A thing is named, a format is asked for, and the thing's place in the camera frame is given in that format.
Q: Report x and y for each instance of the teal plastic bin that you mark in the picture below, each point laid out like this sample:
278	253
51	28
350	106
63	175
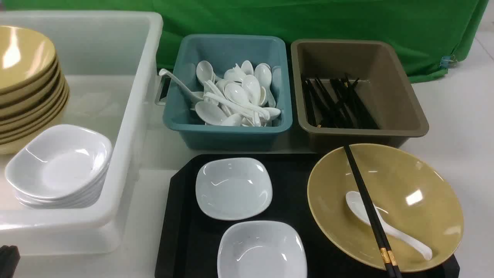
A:
223	51

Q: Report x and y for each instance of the white ladle spoon on rim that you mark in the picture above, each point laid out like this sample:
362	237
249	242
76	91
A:
177	83

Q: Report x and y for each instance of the pile of black chopsticks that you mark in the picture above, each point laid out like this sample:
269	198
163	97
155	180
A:
338	107

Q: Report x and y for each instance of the yellow noodle bowl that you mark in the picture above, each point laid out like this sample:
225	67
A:
409	195

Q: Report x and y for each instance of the green cloth backdrop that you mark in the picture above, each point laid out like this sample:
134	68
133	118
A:
422	32

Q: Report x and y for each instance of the black object at corner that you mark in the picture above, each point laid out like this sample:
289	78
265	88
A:
9	259

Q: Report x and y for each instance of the brown plastic bin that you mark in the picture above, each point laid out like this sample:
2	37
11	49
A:
383	86

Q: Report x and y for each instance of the stack of white square dishes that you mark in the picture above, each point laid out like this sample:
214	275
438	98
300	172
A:
64	167

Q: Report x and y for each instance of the pile of white soup spoons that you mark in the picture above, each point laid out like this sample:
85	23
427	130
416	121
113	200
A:
243	97

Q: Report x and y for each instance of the black chopsticks gold band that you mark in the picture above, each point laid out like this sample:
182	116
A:
384	247

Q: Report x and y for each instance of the white ceramic soup spoon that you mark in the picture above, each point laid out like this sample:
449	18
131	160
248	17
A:
356	205

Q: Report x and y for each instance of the black plastic serving tray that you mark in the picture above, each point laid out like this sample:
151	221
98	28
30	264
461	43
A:
190	239

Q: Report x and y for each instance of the white translucent plastic tub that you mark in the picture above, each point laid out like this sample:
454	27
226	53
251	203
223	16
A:
109	60

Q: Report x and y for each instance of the stack of yellow noodle bowls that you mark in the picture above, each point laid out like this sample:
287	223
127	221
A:
34	92

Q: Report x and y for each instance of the blue binder clip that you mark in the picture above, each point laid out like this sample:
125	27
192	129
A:
448	62

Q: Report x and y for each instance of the white square dish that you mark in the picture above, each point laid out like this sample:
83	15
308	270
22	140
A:
261	249
233	188

